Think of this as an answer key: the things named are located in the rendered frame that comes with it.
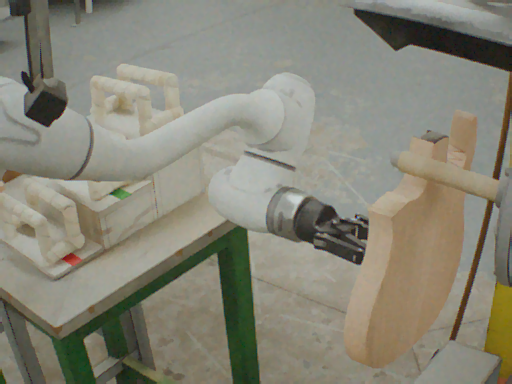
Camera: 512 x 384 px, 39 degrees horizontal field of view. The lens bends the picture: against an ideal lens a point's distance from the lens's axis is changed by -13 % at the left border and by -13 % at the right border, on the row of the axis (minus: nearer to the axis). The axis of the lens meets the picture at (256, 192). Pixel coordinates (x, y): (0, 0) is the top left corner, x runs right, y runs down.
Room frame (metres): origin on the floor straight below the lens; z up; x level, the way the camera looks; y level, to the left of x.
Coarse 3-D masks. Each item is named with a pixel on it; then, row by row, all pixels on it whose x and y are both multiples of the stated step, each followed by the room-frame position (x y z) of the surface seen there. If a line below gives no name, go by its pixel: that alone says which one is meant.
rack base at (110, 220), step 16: (64, 192) 1.48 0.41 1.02; (80, 192) 1.47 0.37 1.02; (144, 192) 1.47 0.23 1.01; (48, 208) 1.52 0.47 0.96; (80, 208) 1.42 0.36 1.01; (96, 208) 1.39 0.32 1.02; (112, 208) 1.41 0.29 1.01; (128, 208) 1.44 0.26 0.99; (144, 208) 1.47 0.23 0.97; (64, 224) 1.48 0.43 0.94; (80, 224) 1.43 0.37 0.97; (96, 224) 1.39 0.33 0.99; (112, 224) 1.40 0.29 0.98; (128, 224) 1.43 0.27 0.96; (144, 224) 1.47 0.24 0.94; (96, 240) 1.39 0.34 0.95; (112, 240) 1.40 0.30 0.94
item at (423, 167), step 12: (408, 156) 1.04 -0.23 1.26; (420, 156) 1.04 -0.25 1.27; (408, 168) 1.03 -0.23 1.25; (420, 168) 1.02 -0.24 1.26; (432, 168) 1.01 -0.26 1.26; (444, 168) 1.00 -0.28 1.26; (456, 168) 0.99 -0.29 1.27; (432, 180) 1.01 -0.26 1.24; (444, 180) 0.99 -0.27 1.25; (456, 180) 0.98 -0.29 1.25; (468, 180) 0.96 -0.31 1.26; (480, 180) 0.95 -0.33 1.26; (492, 180) 0.95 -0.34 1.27; (468, 192) 0.96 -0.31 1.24; (480, 192) 0.95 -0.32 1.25; (492, 192) 0.93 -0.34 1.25
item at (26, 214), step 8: (0, 200) 1.42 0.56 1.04; (8, 200) 1.40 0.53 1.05; (16, 200) 1.40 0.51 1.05; (8, 208) 1.39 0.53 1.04; (16, 208) 1.37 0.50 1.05; (24, 208) 1.36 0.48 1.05; (24, 216) 1.34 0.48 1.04; (32, 216) 1.33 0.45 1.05; (40, 216) 1.32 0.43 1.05; (32, 224) 1.32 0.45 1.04; (40, 224) 1.31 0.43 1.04
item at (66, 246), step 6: (78, 234) 1.37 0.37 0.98; (66, 240) 1.35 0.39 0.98; (72, 240) 1.35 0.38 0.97; (78, 240) 1.36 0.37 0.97; (84, 240) 1.37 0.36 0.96; (54, 246) 1.33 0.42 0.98; (60, 246) 1.33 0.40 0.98; (66, 246) 1.34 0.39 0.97; (72, 246) 1.34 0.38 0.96; (78, 246) 1.36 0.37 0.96; (48, 252) 1.31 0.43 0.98; (54, 252) 1.31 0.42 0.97; (60, 252) 1.32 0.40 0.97; (66, 252) 1.33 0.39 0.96; (48, 258) 1.30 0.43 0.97; (54, 258) 1.30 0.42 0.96; (60, 258) 1.32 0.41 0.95
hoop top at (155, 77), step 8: (120, 72) 1.71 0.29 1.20; (128, 72) 1.69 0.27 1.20; (136, 72) 1.68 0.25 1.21; (144, 72) 1.66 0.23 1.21; (152, 72) 1.65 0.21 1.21; (160, 72) 1.64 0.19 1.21; (144, 80) 1.66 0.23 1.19; (152, 80) 1.64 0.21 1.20; (160, 80) 1.62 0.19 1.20; (168, 80) 1.60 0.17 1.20; (176, 80) 1.61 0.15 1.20
